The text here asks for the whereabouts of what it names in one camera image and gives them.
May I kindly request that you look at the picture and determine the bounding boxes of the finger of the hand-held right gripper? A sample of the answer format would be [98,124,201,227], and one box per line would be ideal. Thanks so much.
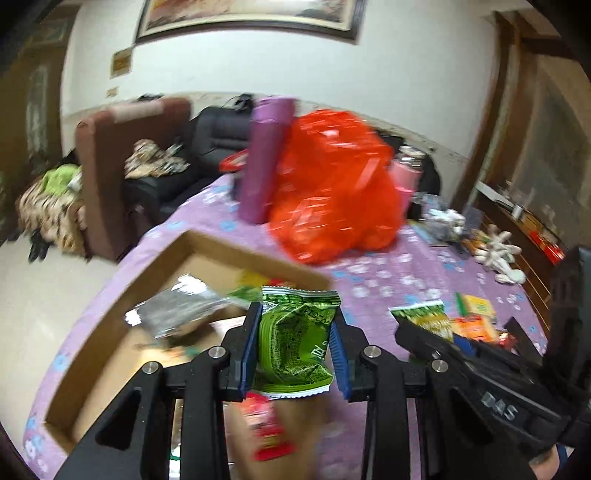
[394,318,573,457]
[501,318,548,358]

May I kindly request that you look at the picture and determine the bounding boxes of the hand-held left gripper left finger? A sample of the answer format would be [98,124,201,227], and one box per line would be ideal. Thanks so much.
[53,301,263,480]

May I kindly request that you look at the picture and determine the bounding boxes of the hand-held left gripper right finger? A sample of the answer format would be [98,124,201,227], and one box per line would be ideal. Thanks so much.
[330,311,532,480]

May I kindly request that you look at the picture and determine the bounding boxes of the bright green snack packet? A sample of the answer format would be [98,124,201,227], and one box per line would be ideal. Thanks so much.
[252,285,341,400]

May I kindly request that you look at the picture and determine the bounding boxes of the green cracker packet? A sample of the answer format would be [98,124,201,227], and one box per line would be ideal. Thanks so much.
[231,270,269,308]

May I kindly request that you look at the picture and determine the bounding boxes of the silver foil packet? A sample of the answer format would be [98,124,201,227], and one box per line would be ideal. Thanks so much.
[124,273,236,341]

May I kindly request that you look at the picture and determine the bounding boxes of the cardboard box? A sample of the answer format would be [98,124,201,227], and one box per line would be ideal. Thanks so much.
[44,230,333,480]

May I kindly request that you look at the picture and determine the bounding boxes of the yellow green pea packet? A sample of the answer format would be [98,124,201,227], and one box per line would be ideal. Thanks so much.
[389,301,457,344]

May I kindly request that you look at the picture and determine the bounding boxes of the orange cracker packet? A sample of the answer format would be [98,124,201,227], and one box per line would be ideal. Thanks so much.
[450,315,497,343]

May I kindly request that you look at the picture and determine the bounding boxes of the yellow orange snack packet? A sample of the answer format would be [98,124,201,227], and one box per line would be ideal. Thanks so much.
[455,293,498,324]

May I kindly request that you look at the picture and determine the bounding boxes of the purple floral tablecloth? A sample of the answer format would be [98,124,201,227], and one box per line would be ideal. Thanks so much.
[18,173,555,480]

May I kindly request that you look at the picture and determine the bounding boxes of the white lumpy object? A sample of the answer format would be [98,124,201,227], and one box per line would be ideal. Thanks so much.
[475,230,527,285]

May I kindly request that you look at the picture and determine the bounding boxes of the red gift box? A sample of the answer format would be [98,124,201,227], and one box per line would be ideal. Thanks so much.
[531,228,566,264]

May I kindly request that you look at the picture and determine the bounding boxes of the orange biscuit packet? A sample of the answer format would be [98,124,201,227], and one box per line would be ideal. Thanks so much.
[462,231,490,254]

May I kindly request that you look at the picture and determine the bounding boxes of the clear plastic bag with items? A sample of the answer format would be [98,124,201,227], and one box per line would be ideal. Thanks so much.
[418,194,467,245]

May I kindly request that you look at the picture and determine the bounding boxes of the jar with pink knitted sleeve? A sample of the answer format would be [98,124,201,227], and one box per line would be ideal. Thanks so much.
[390,145,426,217]

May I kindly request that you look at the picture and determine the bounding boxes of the red plastic bag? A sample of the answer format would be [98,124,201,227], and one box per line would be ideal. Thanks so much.
[268,108,407,265]

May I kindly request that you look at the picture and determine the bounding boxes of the purple thermos bottle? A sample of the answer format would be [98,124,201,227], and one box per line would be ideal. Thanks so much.
[238,96,296,223]

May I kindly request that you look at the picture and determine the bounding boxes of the red plastic object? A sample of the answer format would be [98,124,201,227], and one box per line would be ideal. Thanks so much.
[219,150,254,174]

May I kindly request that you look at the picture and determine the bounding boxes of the wooden sideboard with glass panel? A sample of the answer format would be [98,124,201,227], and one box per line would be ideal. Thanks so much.
[450,9,591,324]

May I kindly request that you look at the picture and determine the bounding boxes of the plaid scarf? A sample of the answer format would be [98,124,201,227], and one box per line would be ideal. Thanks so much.
[126,140,190,180]

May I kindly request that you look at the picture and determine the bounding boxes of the black leather sofa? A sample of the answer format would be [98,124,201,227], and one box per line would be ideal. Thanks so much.
[122,105,259,232]

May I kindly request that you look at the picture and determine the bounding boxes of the brown armchair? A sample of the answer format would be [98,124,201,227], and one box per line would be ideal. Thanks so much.
[75,97,192,263]

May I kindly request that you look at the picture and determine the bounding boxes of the black shoes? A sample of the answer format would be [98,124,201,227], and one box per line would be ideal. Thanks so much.
[28,231,49,263]

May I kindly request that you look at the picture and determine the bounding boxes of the brown patterned blanket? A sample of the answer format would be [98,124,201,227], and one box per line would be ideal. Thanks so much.
[16,178,86,254]

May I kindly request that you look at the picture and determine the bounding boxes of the green cloth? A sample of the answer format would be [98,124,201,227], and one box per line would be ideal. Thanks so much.
[41,165,81,195]

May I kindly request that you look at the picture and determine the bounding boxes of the small wall frame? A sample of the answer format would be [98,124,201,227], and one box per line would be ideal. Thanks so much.
[111,47,134,78]

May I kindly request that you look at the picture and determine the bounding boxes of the framed wall painting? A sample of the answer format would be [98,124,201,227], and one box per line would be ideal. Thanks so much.
[134,0,368,45]

